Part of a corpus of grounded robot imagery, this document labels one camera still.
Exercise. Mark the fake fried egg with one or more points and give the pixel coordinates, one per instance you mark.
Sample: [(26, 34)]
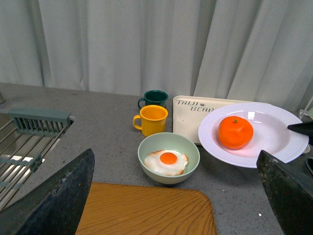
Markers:
[(166, 162)]

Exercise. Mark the white round plate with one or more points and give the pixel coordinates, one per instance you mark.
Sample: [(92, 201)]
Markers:
[(289, 146)]

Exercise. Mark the light green bowl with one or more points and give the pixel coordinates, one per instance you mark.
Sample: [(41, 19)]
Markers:
[(169, 141)]

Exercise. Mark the orange mandarin fruit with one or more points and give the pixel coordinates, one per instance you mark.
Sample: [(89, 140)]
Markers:
[(235, 132)]

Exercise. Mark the yellow mug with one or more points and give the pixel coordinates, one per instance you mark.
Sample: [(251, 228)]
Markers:
[(151, 120)]

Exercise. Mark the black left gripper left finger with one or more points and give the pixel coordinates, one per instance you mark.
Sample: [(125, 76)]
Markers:
[(55, 206)]

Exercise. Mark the dark green mug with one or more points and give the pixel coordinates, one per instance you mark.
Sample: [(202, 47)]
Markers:
[(154, 97)]

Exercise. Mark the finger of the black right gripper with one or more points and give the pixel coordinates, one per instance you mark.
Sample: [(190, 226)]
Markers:
[(305, 128)]

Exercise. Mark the beige bear serving tray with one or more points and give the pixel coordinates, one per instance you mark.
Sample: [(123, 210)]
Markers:
[(198, 119)]

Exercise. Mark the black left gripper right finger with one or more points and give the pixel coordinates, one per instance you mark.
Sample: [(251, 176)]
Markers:
[(289, 192)]

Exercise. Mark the clear acrylic cup rack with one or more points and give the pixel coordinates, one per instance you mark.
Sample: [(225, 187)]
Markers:
[(306, 114)]

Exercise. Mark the wooden cutting board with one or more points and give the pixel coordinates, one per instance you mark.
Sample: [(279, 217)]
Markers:
[(113, 209)]

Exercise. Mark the grey sink drying rack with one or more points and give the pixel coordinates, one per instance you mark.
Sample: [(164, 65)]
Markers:
[(26, 136)]

